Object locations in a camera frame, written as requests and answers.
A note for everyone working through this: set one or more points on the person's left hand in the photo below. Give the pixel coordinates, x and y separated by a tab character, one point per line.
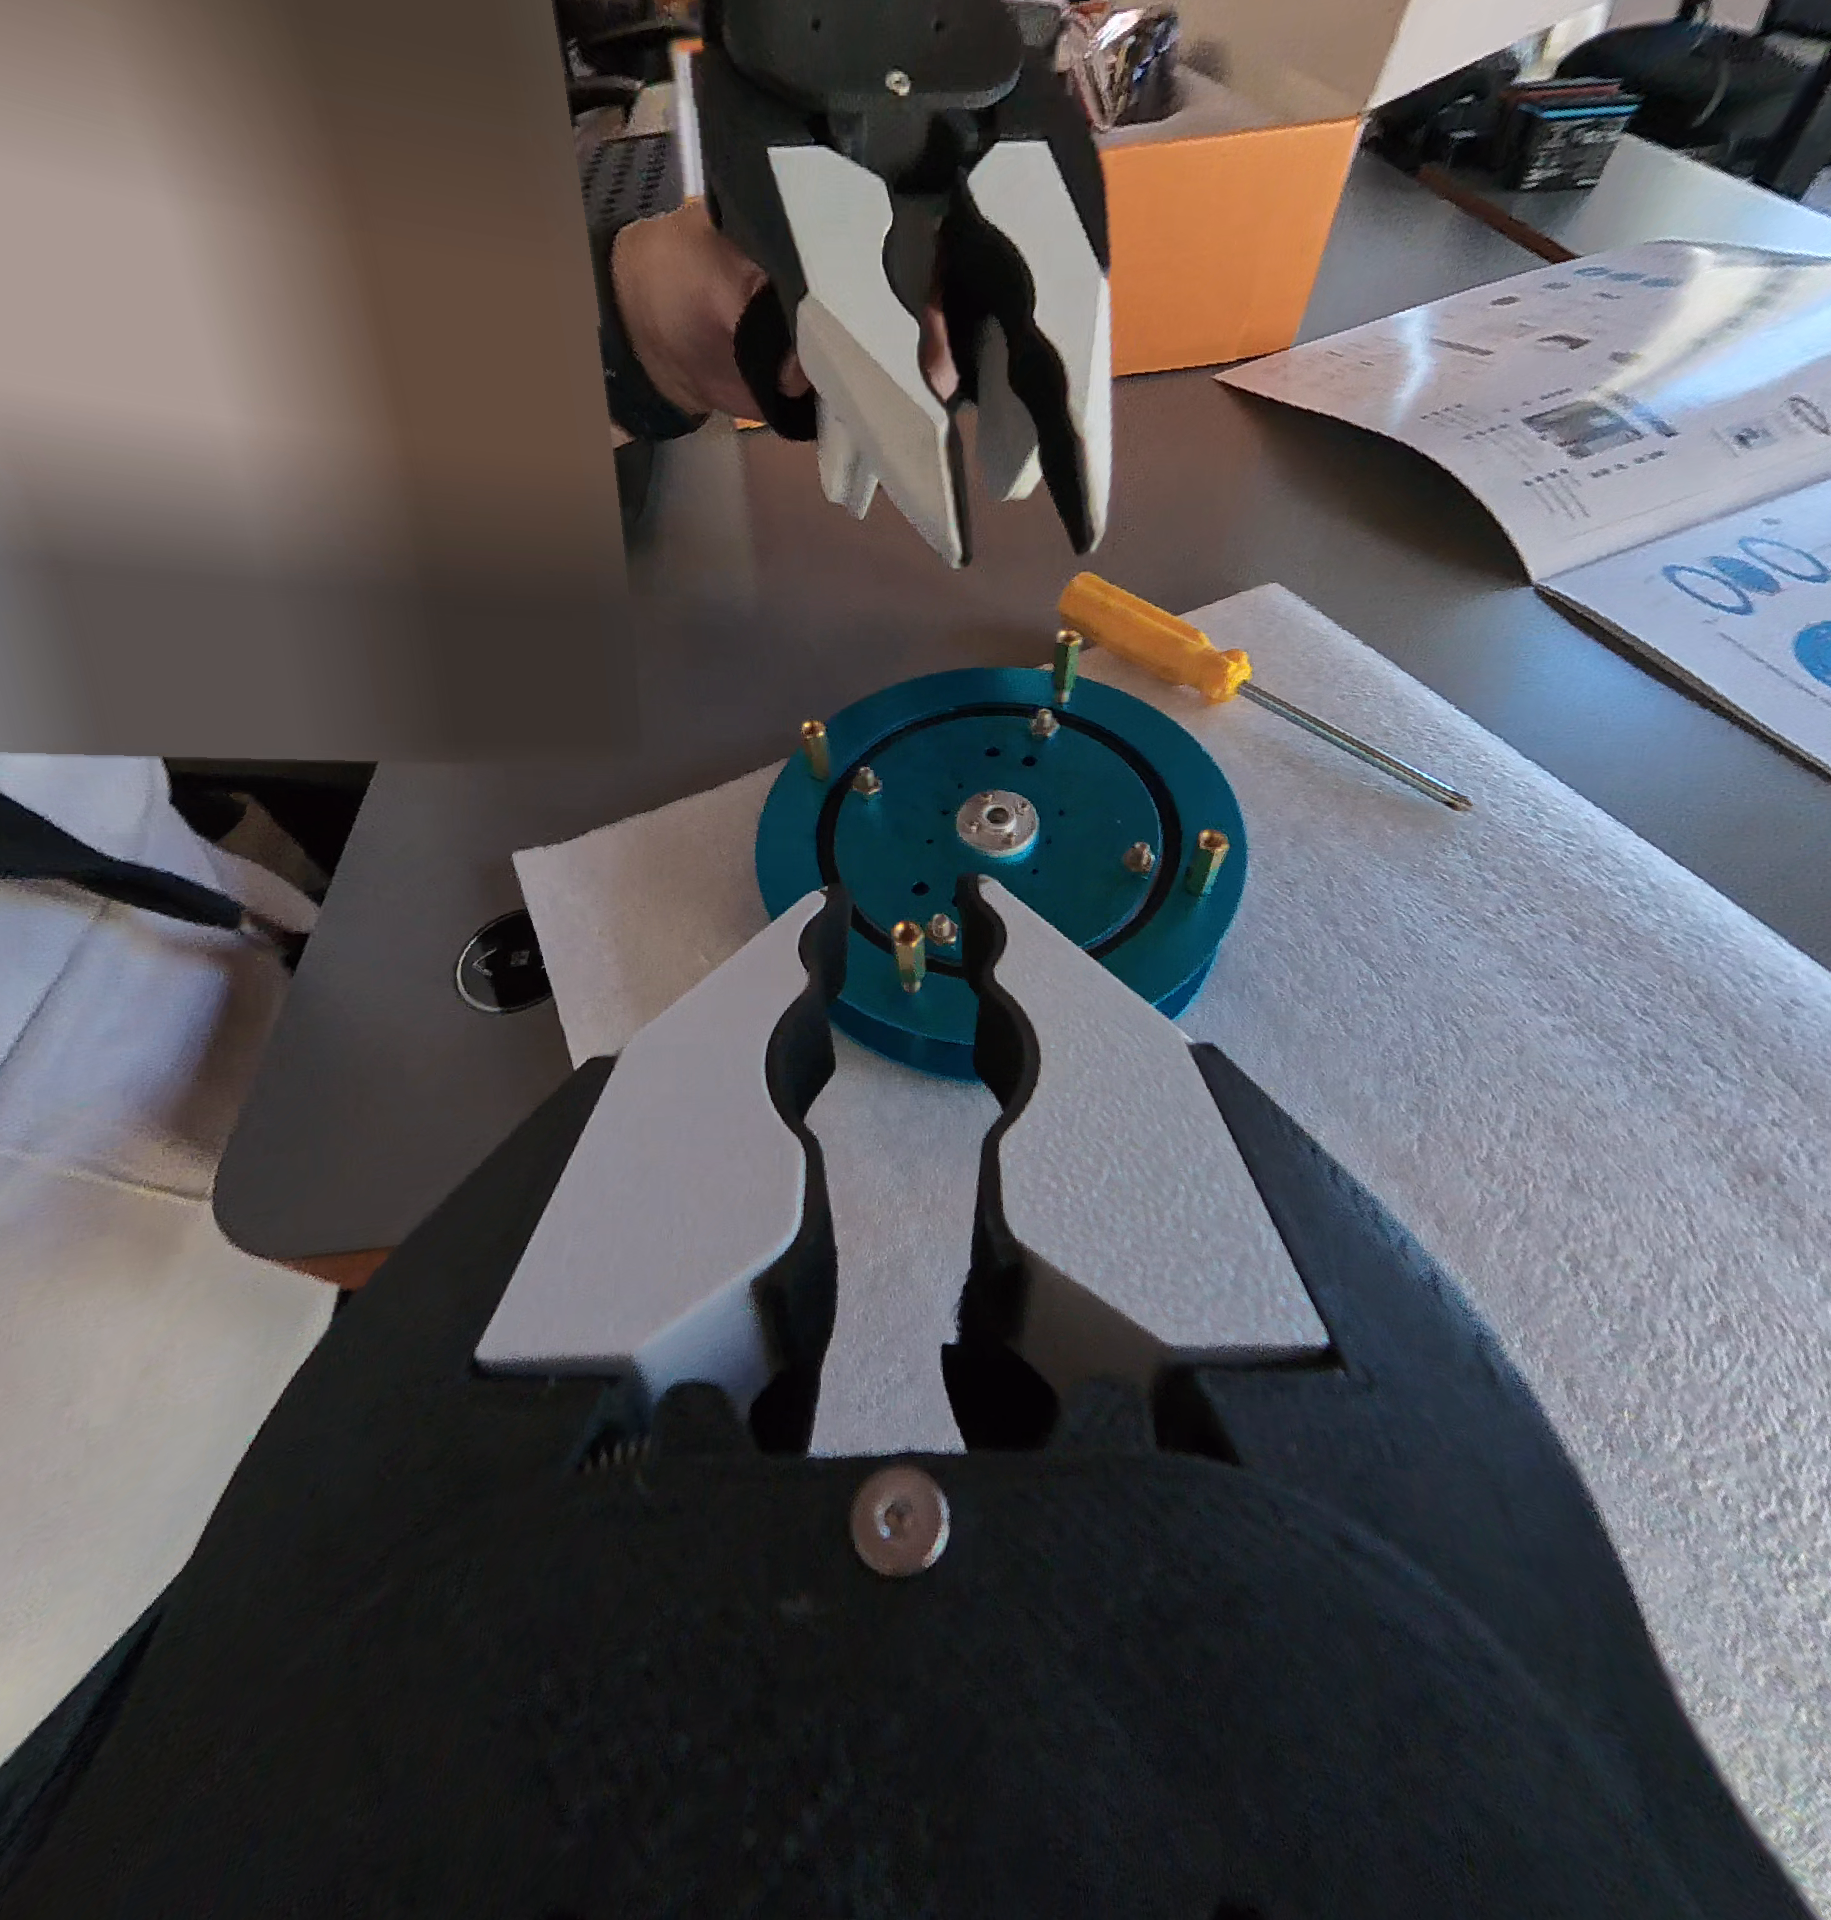
691	321

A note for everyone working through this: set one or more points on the dark grey desk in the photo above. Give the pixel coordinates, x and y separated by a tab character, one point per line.
1304	481

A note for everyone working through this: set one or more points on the black box with blue label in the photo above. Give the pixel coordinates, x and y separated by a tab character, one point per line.
1568	126

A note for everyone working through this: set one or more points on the white foam sheet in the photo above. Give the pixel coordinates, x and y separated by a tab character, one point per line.
1530	1125

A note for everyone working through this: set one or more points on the black perforated board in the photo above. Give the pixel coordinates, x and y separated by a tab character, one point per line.
631	171

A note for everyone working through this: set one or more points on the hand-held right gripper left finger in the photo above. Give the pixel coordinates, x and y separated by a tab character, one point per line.
660	1201

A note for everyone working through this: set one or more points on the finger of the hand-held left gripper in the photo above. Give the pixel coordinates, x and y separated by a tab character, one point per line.
1058	300
857	331

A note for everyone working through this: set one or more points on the blue round metal base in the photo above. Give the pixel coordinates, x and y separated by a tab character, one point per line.
1097	751

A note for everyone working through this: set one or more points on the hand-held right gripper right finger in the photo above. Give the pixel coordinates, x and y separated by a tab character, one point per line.
1157	1201

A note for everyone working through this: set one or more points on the open instruction booklet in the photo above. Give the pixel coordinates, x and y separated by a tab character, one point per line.
1634	451

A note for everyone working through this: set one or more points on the orange cardboard box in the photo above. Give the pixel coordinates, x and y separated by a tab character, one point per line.
1231	226

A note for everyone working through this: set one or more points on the black chest harness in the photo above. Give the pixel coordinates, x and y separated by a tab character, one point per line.
91	870

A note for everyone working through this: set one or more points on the black wristband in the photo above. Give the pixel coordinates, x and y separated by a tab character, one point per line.
637	406

